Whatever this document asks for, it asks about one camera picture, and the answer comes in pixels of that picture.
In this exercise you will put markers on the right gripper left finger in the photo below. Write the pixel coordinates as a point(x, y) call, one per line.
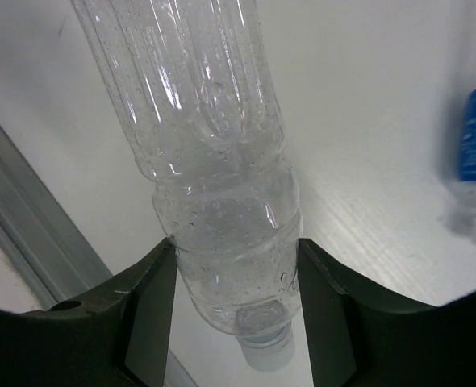
point(115, 334)

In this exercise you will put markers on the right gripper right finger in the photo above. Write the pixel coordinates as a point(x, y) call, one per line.
point(360, 333)

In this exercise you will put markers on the aluminium frame rail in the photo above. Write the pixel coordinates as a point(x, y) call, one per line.
point(46, 248)

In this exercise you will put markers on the clear bottle diagonal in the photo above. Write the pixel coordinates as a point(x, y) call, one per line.
point(190, 84)

